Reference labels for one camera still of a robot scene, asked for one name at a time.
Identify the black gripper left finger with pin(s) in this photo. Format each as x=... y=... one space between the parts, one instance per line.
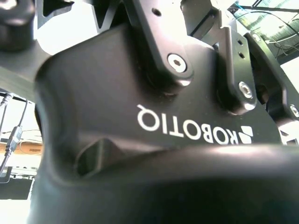
x=163 y=46

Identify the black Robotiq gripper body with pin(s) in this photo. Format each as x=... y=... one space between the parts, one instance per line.
x=105 y=93

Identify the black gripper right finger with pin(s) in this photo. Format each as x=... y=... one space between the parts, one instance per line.
x=244 y=70

